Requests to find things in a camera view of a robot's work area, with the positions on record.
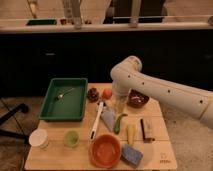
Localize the green plastic cup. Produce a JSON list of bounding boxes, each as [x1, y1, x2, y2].
[[64, 130, 79, 148]]

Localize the white handled brush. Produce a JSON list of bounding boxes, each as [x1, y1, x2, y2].
[[90, 101, 104, 140]]

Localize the green plastic tray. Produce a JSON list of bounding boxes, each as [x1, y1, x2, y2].
[[39, 78, 88, 122]]

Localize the yellow corn cob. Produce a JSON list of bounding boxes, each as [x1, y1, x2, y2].
[[126, 125, 135, 146]]

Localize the grey blue cloth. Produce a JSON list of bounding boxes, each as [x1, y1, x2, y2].
[[101, 108, 116, 132]]

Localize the green tray on shelf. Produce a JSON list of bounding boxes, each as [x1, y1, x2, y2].
[[26, 19, 57, 26]]

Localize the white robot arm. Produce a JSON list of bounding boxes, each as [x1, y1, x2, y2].
[[110, 56, 213, 130]]

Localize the metal spoon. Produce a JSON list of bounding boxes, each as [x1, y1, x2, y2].
[[56, 88, 74, 100]]

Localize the dark red bowl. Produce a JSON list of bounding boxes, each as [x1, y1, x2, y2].
[[127, 90, 149, 108]]

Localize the black chair base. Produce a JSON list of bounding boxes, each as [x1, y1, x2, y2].
[[0, 96, 31, 146]]

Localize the orange fruit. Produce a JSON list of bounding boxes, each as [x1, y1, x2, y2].
[[102, 88, 112, 99]]

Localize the white plastic cup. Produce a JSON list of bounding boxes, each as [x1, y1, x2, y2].
[[29, 129, 49, 149]]

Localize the blue sponge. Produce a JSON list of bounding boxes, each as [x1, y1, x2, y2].
[[122, 144, 143, 166]]

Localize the orange plastic bowl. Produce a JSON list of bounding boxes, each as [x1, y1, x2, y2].
[[89, 134, 121, 168]]

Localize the dark grape bunch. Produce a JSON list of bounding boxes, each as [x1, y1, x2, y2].
[[87, 88, 99, 102]]

